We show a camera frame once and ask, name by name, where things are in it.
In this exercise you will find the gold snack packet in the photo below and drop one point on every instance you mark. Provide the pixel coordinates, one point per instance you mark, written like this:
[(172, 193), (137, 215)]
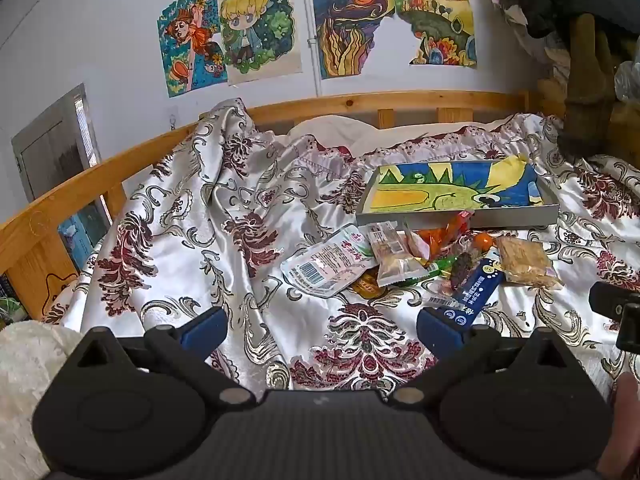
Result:
[(367, 286)]

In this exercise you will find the dark brown snack bar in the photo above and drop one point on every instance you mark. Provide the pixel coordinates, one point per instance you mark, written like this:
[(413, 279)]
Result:
[(465, 270)]

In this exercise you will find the patterned light cloth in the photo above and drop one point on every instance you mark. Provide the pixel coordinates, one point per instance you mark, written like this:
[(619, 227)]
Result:
[(545, 50)]

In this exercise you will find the orange sausage packet red end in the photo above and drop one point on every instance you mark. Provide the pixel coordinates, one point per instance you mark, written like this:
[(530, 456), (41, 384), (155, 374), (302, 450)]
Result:
[(452, 227)]

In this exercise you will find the clear pastry packet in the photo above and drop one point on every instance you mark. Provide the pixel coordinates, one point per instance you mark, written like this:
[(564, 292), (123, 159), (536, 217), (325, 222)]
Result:
[(395, 255)]

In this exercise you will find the blond cartoon figure wall poster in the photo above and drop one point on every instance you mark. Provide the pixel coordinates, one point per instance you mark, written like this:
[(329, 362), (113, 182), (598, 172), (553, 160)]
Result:
[(257, 30)]

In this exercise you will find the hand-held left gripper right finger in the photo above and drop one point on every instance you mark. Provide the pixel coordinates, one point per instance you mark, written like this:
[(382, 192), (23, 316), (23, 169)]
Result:
[(440, 332)]

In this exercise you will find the wooden bed frame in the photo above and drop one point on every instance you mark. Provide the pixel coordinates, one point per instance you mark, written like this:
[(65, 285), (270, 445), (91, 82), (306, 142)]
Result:
[(350, 105)]

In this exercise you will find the blue and white tube packet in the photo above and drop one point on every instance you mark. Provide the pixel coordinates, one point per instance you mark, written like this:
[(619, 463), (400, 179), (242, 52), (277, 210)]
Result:
[(475, 287)]

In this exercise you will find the white pillow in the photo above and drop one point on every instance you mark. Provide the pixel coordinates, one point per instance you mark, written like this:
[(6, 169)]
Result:
[(340, 132)]

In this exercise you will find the orange-haired girl wall poster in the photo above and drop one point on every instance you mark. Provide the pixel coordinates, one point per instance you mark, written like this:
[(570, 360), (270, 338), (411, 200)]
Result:
[(187, 50)]

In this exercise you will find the floral satin blanket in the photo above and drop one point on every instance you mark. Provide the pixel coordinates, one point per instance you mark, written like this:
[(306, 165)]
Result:
[(175, 260)]

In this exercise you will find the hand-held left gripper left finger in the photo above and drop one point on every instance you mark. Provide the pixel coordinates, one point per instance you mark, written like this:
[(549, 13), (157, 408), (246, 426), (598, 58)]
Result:
[(205, 332)]

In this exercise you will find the person's right forearm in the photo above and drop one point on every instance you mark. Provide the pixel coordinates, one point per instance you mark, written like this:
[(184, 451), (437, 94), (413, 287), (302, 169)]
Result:
[(629, 425)]

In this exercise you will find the green snack packet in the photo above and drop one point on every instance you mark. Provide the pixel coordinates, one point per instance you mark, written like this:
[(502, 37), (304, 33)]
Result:
[(442, 265)]

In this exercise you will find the white and pink snack packet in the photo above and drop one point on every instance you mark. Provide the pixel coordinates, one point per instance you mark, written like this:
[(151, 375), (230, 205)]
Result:
[(330, 262)]

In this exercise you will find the landscape wall painting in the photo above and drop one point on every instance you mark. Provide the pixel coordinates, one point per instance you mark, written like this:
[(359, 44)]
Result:
[(435, 10)]

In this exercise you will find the clear plastic bag of clothes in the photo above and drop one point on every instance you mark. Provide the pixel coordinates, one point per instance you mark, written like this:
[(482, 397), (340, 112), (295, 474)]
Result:
[(629, 80)]

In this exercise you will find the blue picture book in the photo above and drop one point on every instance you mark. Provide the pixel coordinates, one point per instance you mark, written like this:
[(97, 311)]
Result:
[(82, 240)]

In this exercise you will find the white fluffy cloth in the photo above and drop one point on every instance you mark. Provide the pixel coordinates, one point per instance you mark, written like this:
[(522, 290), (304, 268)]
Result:
[(25, 385)]

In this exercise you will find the orange snack packet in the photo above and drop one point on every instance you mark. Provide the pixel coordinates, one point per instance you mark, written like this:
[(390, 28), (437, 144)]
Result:
[(431, 241)]

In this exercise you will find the clear packet of crackers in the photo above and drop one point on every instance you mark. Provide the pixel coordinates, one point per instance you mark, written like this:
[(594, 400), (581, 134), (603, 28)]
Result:
[(527, 260)]

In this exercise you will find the grey tray with colourful drawing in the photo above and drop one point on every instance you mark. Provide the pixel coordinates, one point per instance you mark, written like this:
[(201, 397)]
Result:
[(450, 195)]

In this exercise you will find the white wall pipe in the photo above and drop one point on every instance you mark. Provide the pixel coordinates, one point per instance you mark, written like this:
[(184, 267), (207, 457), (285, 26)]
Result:
[(312, 85)]

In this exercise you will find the tangerine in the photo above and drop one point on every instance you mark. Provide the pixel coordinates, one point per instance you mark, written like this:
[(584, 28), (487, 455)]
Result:
[(483, 242)]

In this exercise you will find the swirling sky wall painting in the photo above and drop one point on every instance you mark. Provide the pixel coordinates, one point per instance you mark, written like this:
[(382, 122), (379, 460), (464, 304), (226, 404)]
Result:
[(350, 25)]

